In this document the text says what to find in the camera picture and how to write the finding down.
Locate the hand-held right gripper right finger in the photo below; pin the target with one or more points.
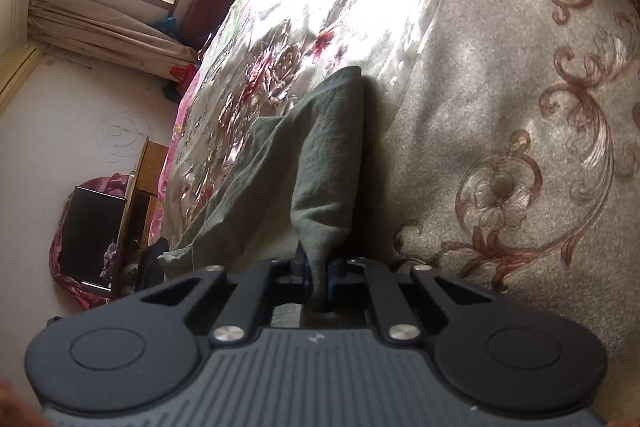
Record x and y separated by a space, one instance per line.
334 278

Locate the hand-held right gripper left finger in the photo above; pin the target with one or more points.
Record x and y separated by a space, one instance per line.
300 268

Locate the green pants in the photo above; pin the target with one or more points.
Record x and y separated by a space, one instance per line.
300 177

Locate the black cloth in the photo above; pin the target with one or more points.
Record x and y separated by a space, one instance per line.
152 264

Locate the wooden bedside cabinet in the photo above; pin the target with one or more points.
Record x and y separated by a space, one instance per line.
140 202

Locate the black television screen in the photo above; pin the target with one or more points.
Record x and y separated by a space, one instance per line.
90 232

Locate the floral satin bed blanket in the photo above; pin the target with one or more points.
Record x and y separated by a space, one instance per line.
475 107

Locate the red bag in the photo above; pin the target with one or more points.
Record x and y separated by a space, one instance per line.
182 74

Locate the pink floral cloth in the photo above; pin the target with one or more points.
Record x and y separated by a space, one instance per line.
65 277

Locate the blue plastic bag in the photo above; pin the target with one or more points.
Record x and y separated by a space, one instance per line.
165 26

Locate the beige floral curtain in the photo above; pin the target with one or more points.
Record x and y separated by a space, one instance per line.
107 32

